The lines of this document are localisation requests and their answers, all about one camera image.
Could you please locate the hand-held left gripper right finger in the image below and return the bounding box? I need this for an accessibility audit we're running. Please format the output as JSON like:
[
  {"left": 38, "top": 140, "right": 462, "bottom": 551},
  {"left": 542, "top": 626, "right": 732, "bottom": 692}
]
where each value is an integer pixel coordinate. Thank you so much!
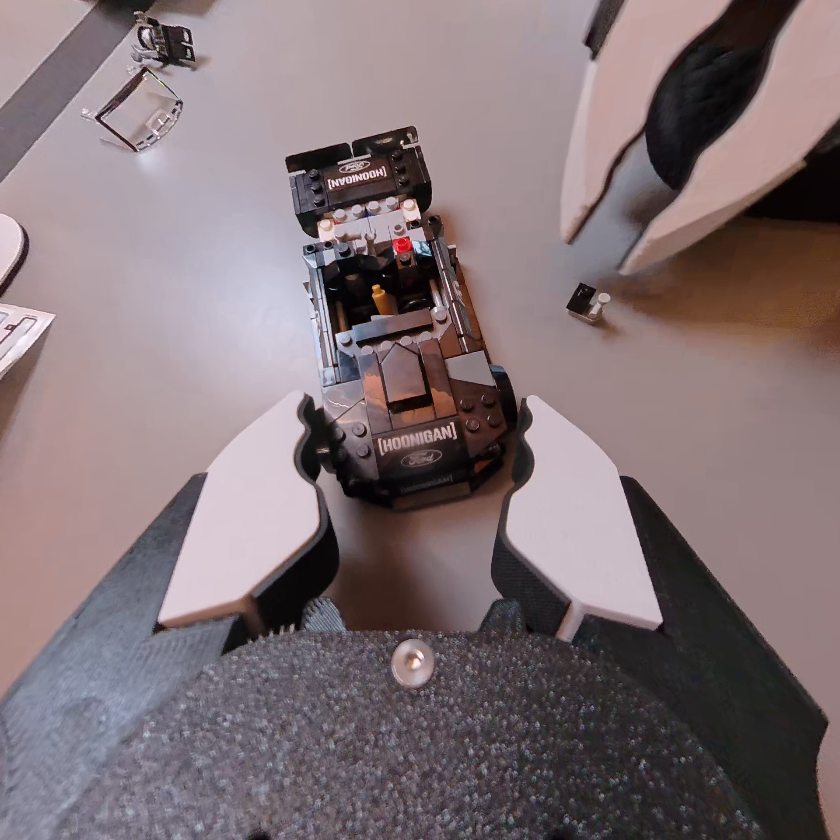
[{"left": 493, "top": 394, "right": 664, "bottom": 641}]

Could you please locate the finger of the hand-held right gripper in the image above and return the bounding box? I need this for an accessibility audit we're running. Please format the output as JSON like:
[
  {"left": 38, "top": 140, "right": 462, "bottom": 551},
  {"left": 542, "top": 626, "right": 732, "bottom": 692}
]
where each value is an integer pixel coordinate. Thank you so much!
[
  {"left": 620, "top": 0, "right": 840, "bottom": 277},
  {"left": 560, "top": 0, "right": 731, "bottom": 245}
]

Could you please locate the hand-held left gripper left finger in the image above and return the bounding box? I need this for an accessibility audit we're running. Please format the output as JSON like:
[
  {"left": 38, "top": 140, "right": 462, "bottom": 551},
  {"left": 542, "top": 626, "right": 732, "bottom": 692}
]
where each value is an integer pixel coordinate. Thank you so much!
[{"left": 158, "top": 390, "right": 329, "bottom": 631}]

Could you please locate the black lego car model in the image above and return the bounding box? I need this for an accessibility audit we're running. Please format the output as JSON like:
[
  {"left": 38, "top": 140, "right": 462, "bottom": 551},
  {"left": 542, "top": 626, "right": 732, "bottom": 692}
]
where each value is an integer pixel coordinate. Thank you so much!
[{"left": 285, "top": 126, "right": 517, "bottom": 510}]

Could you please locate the clear lego windshield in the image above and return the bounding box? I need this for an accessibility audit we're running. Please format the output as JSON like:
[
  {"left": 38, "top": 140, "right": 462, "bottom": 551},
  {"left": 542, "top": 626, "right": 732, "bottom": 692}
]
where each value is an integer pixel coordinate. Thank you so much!
[{"left": 82, "top": 63, "right": 186, "bottom": 154}]

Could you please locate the small black lego piece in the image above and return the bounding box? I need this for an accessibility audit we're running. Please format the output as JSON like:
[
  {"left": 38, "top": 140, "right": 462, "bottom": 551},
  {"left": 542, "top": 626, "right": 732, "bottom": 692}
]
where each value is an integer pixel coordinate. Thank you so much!
[{"left": 128, "top": 11, "right": 204, "bottom": 70}]

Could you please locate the white sticker sheet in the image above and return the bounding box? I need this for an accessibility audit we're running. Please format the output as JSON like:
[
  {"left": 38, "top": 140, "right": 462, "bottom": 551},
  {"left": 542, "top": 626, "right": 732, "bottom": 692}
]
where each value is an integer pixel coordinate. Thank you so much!
[{"left": 0, "top": 304, "right": 56, "bottom": 382}]

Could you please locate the white tray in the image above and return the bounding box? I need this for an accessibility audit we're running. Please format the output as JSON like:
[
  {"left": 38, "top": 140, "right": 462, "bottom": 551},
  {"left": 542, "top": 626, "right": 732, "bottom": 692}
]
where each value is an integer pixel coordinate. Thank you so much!
[{"left": 0, "top": 214, "right": 28, "bottom": 292}]

